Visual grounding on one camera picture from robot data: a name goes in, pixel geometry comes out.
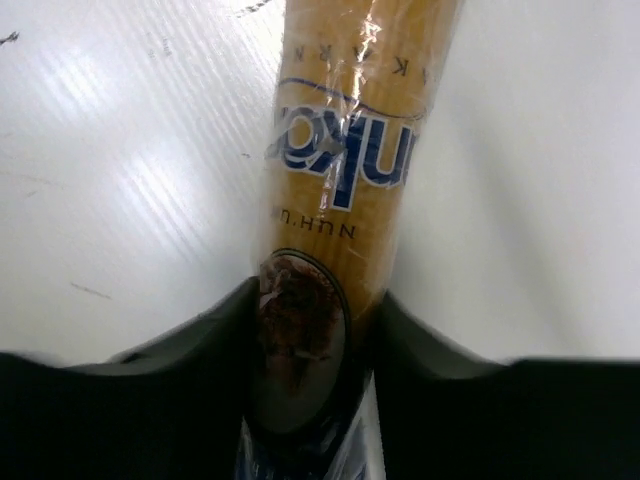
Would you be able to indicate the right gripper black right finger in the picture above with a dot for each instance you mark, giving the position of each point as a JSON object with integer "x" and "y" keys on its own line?
{"x": 446, "y": 413}

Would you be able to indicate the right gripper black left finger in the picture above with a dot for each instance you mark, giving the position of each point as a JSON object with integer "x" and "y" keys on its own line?
{"x": 167, "y": 409}

